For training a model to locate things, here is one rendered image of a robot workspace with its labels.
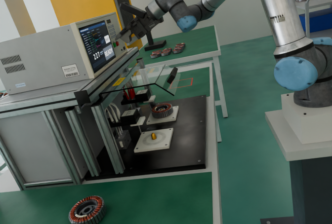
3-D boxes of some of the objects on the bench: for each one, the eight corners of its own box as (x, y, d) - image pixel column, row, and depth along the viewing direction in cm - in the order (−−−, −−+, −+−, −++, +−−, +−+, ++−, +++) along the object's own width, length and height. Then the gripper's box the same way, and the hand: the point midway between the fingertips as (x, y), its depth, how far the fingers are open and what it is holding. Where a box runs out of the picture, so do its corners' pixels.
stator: (84, 202, 89) (80, 194, 88) (112, 203, 86) (109, 194, 84) (64, 230, 79) (60, 221, 78) (96, 232, 76) (92, 222, 74)
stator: (174, 107, 138) (173, 101, 137) (172, 117, 128) (170, 110, 127) (154, 110, 141) (152, 104, 140) (150, 120, 131) (148, 113, 129)
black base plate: (206, 97, 149) (205, 94, 148) (205, 168, 91) (204, 163, 90) (130, 110, 159) (129, 107, 159) (86, 181, 101) (84, 176, 100)
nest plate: (173, 130, 118) (173, 127, 118) (169, 148, 104) (168, 145, 104) (142, 134, 121) (142, 131, 121) (134, 152, 108) (133, 150, 107)
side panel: (84, 179, 102) (53, 106, 91) (81, 184, 100) (48, 110, 88) (25, 185, 109) (-12, 118, 97) (20, 190, 106) (-18, 122, 95)
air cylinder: (131, 139, 119) (128, 129, 117) (127, 149, 112) (123, 138, 110) (121, 141, 120) (117, 130, 118) (116, 150, 113) (112, 139, 111)
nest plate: (179, 107, 140) (178, 105, 140) (176, 120, 126) (175, 118, 126) (152, 111, 143) (151, 109, 143) (146, 125, 130) (145, 122, 129)
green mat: (209, 66, 206) (209, 66, 206) (210, 95, 150) (209, 95, 150) (102, 87, 227) (101, 87, 227) (67, 119, 171) (67, 119, 171)
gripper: (158, 23, 109) (121, 53, 116) (161, 20, 117) (127, 49, 124) (145, 6, 107) (108, 38, 114) (149, 5, 115) (115, 34, 122)
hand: (116, 37), depth 118 cm, fingers closed
